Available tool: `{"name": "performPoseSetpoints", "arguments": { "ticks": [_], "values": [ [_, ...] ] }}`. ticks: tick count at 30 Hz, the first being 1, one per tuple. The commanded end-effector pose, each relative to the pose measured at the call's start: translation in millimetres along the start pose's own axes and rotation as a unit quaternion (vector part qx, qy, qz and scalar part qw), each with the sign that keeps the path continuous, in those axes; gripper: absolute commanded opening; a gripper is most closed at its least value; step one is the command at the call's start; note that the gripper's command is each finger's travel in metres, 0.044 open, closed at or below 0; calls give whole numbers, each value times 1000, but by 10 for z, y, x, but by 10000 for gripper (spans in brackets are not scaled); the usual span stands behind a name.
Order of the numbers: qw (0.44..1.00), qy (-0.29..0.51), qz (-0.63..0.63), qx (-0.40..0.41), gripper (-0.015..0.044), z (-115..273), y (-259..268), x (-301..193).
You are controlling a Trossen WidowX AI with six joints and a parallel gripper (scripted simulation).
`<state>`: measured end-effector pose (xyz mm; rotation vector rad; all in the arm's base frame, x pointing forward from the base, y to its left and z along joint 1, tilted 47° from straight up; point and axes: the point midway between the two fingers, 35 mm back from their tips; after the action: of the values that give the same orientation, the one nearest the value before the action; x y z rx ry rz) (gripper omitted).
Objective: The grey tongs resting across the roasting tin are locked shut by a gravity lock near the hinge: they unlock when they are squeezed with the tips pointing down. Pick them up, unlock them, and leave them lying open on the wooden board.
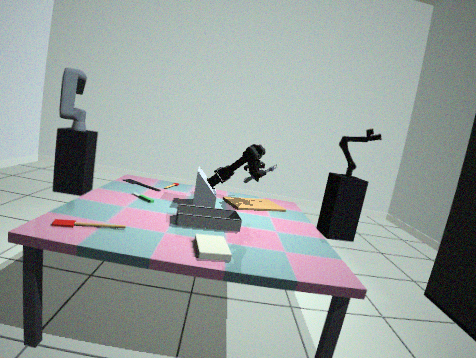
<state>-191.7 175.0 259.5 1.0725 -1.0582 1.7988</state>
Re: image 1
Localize wooden board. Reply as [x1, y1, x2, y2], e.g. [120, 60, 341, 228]
[223, 197, 286, 212]

